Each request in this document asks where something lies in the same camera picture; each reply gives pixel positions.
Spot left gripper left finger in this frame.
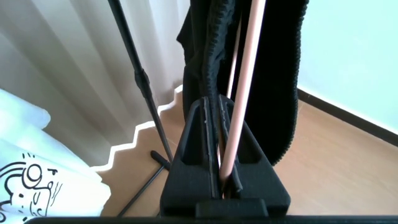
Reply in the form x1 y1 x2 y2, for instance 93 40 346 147
159 96 218 218

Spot pink clothes hanger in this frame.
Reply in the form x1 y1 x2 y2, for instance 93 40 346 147
217 0 267 200

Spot white printed t-shirt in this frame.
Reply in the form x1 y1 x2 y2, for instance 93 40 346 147
0 88 112 224

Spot black shorts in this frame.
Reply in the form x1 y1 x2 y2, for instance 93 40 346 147
176 0 310 166

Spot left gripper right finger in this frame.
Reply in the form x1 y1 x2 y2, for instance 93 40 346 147
217 95 292 218

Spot black clothes rack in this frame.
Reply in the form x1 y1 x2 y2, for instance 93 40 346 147
107 0 174 218

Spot beige curtain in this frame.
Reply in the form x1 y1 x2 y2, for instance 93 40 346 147
0 0 191 167

